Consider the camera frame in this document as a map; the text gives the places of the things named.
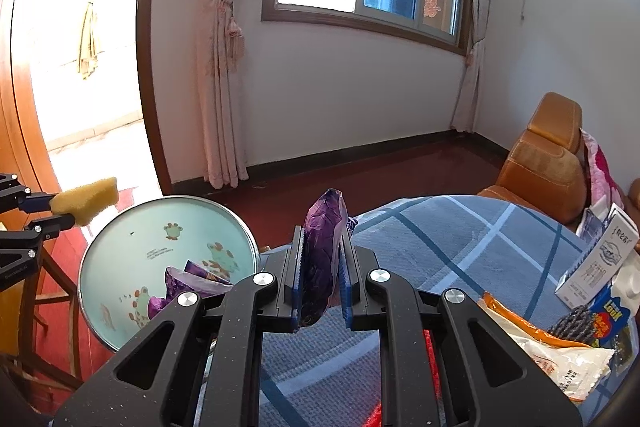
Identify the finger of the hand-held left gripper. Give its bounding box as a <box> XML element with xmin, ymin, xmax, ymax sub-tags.
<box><xmin>0</xmin><ymin>213</ymin><xmax>77</xmax><ymax>293</ymax></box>
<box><xmin>0</xmin><ymin>173</ymin><xmax>53</xmax><ymax>214</ymax></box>

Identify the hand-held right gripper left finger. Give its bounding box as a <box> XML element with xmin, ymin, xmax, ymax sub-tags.
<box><xmin>52</xmin><ymin>226</ymin><xmax>306</xmax><ymax>427</ymax></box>

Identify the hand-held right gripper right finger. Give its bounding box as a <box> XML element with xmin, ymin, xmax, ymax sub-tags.
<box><xmin>339</xmin><ymin>227</ymin><xmax>583</xmax><ymax>427</ymax></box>

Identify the purple foil wrapper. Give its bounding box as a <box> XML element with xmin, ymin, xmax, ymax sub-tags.
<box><xmin>297</xmin><ymin>188</ymin><xmax>358</xmax><ymax>333</ymax></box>
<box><xmin>147</xmin><ymin>259</ymin><xmax>236</xmax><ymax>322</ymax></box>

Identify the yellow sponge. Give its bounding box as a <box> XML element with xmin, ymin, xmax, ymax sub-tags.
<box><xmin>48</xmin><ymin>177</ymin><xmax>119</xmax><ymax>228</ymax></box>

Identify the teal frog print basin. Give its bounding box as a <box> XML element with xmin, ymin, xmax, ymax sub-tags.
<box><xmin>77</xmin><ymin>196</ymin><xmax>261</xmax><ymax>353</ymax></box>

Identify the white orange snack packet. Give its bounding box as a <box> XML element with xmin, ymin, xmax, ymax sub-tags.
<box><xmin>477</xmin><ymin>291</ymin><xmax>615</xmax><ymax>404</ymax></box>

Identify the black rope bundle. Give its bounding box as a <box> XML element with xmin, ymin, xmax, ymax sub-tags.
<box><xmin>547</xmin><ymin>304</ymin><xmax>596</xmax><ymax>344</ymax></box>

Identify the wooden chair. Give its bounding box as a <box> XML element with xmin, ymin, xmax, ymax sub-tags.
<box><xmin>0</xmin><ymin>207</ymin><xmax>86</xmax><ymax>390</ymax></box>

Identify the blue plaid tablecloth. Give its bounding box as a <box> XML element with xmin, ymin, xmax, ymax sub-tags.
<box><xmin>257</xmin><ymin>194</ymin><xmax>621</xmax><ymax>427</ymax></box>

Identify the red plastic bag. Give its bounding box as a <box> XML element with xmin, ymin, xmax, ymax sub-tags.
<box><xmin>364</xmin><ymin>329</ymin><xmax>446</xmax><ymax>427</ymax></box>

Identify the orange leather armchair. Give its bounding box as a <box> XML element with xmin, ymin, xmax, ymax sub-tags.
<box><xmin>475</xmin><ymin>92</ymin><xmax>588</xmax><ymax>225</ymax></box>

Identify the pink floral curtain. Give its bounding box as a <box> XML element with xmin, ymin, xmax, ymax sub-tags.
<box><xmin>450</xmin><ymin>0</ymin><xmax>496</xmax><ymax>134</ymax></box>
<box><xmin>192</xmin><ymin>0</ymin><xmax>286</xmax><ymax>190</ymax></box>

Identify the tall white milk carton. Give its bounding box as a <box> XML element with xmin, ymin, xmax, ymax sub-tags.
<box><xmin>555</xmin><ymin>202</ymin><xmax>640</xmax><ymax>310</ymax></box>

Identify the blue carton with white cap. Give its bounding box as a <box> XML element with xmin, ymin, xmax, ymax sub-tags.
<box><xmin>587</xmin><ymin>267</ymin><xmax>640</xmax><ymax>350</ymax></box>

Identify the white folded paper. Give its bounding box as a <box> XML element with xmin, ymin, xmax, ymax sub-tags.
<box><xmin>590</xmin><ymin>196</ymin><xmax>621</xmax><ymax>220</ymax></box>

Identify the pink floral pillow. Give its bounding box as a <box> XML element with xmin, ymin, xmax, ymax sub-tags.
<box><xmin>580</xmin><ymin>129</ymin><xmax>626</xmax><ymax>212</ymax></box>

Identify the dark patterned packet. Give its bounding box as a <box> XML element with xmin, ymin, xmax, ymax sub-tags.
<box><xmin>612</xmin><ymin>332</ymin><xmax>636</xmax><ymax>370</ymax></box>

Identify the brown wooden door frame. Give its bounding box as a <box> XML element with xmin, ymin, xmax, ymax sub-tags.
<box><xmin>136</xmin><ymin>0</ymin><xmax>206</xmax><ymax>198</ymax></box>

